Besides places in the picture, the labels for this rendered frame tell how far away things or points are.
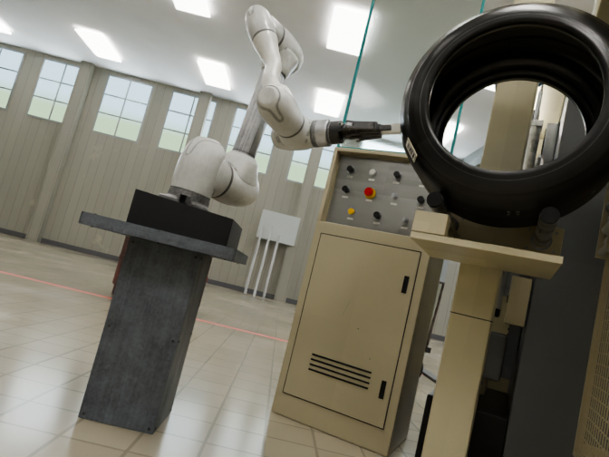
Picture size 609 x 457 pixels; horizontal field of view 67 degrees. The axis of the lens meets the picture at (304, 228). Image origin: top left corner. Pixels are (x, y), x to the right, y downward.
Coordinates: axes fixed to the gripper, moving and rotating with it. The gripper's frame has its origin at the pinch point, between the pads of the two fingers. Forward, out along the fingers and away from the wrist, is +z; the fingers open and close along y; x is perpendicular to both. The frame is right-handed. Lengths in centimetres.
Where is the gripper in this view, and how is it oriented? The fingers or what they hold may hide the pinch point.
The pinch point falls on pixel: (392, 129)
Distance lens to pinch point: 148.5
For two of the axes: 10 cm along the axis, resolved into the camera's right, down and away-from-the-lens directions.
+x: -1.1, 9.8, -1.7
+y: 4.0, 2.0, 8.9
